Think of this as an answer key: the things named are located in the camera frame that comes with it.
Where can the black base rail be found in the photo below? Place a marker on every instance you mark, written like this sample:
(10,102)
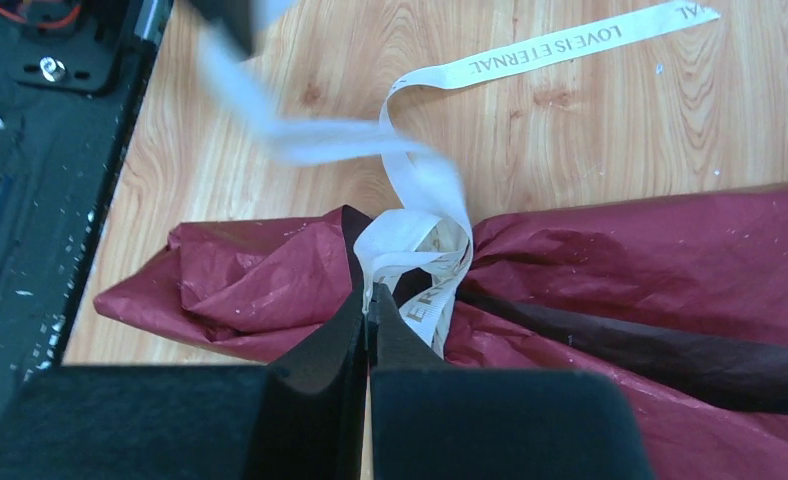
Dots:
(72,78)

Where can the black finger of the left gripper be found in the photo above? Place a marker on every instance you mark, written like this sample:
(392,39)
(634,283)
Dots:
(237,18)

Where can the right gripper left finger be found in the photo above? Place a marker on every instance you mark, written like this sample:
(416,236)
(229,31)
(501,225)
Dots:
(299,417)

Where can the dark red wrapping paper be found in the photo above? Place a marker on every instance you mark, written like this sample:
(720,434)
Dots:
(681,300)

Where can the cream printed ribbon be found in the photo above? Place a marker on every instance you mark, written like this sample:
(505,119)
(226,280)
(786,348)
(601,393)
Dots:
(431,229)

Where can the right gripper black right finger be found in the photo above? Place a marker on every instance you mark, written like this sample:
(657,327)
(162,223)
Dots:
(433,420)

